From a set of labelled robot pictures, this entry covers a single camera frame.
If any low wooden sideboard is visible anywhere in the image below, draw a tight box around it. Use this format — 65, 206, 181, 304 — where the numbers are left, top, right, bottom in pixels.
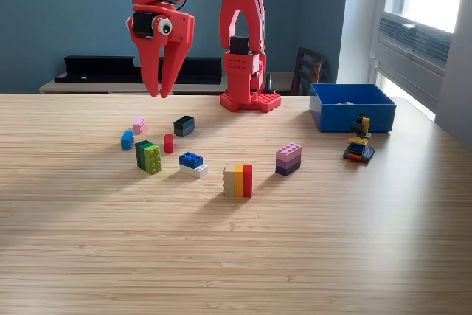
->
38, 71, 296, 95

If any dark wooden chair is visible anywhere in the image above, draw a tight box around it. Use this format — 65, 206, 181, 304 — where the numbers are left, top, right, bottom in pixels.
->
290, 46, 328, 96

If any blue plastic bin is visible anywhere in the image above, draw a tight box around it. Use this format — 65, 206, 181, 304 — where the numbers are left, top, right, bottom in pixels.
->
308, 83, 398, 134

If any black and grey brick stack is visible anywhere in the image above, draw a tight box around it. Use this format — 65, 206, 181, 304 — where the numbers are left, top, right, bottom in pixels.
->
173, 115, 195, 137

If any black wall shelf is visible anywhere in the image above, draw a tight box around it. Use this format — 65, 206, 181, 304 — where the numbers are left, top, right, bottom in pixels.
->
54, 55, 223, 85

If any blue and white brick stack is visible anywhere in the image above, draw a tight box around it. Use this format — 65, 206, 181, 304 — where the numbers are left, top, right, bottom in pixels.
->
178, 151, 209, 179

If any black table clamp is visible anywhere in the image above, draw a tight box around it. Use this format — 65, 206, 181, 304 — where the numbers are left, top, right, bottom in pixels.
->
263, 72, 277, 94

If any pink and purple brick stack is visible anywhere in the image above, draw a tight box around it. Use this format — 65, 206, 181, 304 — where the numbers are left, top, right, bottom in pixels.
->
274, 142, 302, 177

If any small yellow toy digger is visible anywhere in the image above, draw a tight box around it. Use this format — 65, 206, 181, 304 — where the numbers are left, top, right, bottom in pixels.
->
342, 113, 377, 165

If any tan orange red brick stack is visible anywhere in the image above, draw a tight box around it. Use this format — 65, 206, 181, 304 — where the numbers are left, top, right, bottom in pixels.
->
223, 164, 254, 198

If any green brick stack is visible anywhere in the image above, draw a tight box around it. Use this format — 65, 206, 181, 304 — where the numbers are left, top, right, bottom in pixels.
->
134, 139, 163, 176

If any light blue brick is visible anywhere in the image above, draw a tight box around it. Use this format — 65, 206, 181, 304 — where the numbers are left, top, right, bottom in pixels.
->
120, 130, 135, 151

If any grey window air unit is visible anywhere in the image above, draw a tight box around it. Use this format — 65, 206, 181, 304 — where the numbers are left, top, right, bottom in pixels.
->
374, 12, 453, 109

